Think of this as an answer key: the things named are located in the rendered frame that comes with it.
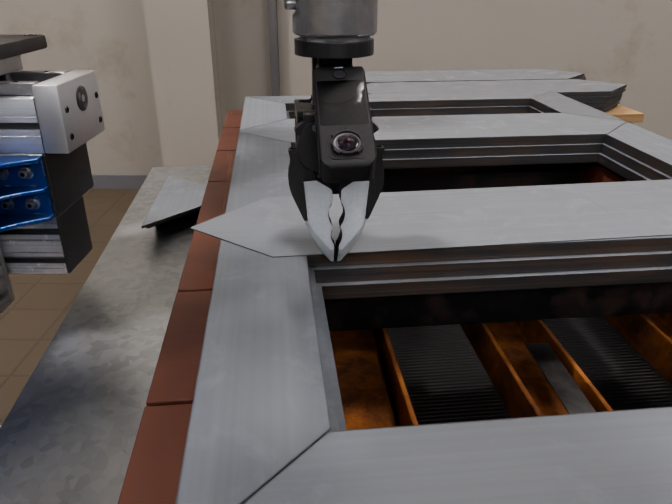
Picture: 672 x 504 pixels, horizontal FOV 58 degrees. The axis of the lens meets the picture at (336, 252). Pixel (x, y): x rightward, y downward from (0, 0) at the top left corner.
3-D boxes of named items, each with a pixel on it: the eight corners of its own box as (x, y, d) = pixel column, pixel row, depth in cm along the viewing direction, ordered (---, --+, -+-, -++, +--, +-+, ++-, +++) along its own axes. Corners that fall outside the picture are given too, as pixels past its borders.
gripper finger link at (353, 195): (359, 240, 66) (360, 158, 62) (367, 264, 61) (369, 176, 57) (330, 241, 66) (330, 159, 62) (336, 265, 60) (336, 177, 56)
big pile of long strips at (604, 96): (573, 87, 191) (576, 68, 189) (644, 114, 156) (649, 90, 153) (324, 92, 184) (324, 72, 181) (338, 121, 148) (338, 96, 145)
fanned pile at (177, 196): (227, 177, 144) (226, 160, 142) (214, 244, 108) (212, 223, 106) (174, 178, 142) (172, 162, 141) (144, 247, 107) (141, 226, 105)
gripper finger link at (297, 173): (336, 214, 60) (336, 127, 56) (338, 220, 58) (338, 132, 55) (289, 215, 59) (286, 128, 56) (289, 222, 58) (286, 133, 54)
